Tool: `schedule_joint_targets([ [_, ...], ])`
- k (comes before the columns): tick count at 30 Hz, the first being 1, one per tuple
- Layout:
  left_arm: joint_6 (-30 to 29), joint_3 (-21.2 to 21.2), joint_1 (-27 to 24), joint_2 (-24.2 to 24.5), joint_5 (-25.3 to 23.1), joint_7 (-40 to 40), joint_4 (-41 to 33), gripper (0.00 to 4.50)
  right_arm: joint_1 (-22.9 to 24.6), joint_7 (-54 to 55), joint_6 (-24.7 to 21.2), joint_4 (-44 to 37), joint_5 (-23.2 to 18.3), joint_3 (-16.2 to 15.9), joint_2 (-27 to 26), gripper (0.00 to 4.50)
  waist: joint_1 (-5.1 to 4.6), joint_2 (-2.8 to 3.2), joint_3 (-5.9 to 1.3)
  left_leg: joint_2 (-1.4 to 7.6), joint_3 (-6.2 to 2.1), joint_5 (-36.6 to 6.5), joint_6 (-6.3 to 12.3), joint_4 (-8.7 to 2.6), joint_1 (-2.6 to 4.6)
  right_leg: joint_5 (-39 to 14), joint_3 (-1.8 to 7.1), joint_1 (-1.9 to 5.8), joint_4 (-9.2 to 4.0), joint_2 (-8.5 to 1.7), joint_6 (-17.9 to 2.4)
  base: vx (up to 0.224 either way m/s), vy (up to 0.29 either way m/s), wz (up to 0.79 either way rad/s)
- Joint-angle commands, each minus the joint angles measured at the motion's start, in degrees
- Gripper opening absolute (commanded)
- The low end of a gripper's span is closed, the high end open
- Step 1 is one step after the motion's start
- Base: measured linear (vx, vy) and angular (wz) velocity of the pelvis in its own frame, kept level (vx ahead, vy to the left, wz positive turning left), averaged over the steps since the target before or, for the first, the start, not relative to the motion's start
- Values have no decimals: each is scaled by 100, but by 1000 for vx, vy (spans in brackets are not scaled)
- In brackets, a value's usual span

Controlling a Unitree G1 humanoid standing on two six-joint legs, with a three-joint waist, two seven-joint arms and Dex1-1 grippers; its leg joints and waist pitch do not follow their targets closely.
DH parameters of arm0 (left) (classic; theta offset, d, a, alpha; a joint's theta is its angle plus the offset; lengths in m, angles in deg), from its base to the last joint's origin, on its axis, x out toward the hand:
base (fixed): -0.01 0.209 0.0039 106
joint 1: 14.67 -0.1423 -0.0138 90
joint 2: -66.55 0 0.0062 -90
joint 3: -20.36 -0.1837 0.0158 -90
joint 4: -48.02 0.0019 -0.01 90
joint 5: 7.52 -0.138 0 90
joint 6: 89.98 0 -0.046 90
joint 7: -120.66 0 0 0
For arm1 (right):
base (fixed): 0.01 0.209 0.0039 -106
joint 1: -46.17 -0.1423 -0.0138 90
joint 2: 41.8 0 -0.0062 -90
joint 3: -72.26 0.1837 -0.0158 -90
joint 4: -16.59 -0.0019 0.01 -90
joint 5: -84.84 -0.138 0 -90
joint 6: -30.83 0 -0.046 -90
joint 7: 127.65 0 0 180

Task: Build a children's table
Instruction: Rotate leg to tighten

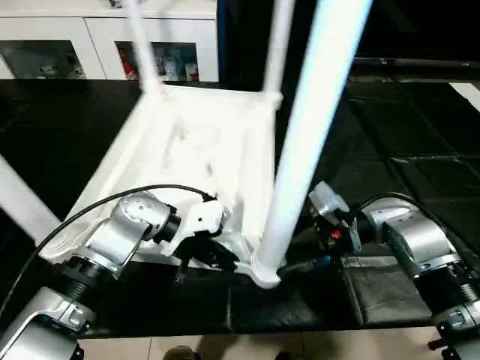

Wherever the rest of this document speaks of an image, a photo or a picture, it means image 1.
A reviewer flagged dark left robot foot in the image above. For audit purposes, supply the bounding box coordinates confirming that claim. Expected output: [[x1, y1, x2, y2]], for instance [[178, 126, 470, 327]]
[[164, 344, 199, 360]]

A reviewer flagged black television screen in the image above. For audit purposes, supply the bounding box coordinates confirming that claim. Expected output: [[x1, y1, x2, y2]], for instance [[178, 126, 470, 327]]
[[352, 0, 480, 82]]

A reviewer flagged dark blue black cabinet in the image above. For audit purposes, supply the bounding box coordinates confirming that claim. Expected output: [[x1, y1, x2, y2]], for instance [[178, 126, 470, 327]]
[[215, 0, 357, 91]]

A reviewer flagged white plastic table leg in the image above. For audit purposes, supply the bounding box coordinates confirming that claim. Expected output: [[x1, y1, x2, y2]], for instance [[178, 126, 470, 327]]
[[253, 0, 374, 281], [261, 0, 296, 108], [125, 0, 166, 102], [0, 155, 63, 245]]

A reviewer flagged red white package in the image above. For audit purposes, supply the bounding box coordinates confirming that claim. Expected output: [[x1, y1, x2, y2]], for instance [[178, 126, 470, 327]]
[[118, 46, 137, 80]]

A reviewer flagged black metal stand bar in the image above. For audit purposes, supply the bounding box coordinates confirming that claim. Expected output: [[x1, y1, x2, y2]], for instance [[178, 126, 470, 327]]
[[427, 337, 457, 357]]

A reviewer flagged white plastic table top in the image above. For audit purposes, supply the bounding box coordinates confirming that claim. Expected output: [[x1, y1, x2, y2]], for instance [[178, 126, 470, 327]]
[[37, 82, 284, 290]]

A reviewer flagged white glass-door cabinet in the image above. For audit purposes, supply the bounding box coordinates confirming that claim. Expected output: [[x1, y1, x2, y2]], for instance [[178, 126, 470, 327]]
[[0, 0, 219, 83]]

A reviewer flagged white board strip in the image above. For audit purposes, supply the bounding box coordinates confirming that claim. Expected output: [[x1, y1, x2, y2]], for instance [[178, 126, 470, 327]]
[[448, 81, 480, 104]]

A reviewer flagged black work mat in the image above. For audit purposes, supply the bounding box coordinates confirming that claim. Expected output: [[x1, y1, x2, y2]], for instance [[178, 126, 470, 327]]
[[0, 78, 480, 335]]

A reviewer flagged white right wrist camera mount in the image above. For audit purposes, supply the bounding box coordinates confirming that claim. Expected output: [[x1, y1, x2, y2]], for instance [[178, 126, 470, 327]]
[[307, 181, 362, 254]]

